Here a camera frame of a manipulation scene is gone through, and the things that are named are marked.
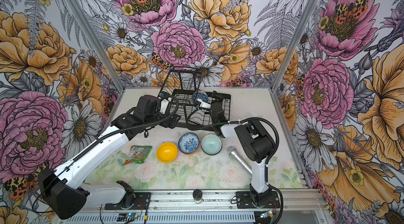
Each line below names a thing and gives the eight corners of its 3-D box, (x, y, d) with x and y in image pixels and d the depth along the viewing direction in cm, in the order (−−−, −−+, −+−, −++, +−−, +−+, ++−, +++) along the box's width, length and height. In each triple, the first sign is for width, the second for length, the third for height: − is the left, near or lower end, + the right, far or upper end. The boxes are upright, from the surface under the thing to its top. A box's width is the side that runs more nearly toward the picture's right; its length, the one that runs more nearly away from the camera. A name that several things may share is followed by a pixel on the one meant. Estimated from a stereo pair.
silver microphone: (247, 178, 83) (248, 176, 80) (225, 151, 92) (226, 148, 89) (252, 173, 84) (254, 171, 81) (231, 147, 93) (232, 144, 91)
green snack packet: (128, 165, 87) (124, 162, 83) (136, 147, 94) (133, 143, 89) (143, 168, 86) (140, 165, 82) (151, 150, 93) (148, 145, 88)
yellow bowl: (156, 164, 87) (154, 160, 83) (160, 146, 94) (158, 142, 90) (177, 164, 87) (175, 160, 83) (179, 146, 94) (178, 142, 90)
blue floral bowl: (178, 156, 90) (177, 151, 84) (180, 138, 97) (179, 132, 92) (198, 156, 90) (198, 151, 84) (199, 138, 97) (198, 132, 92)
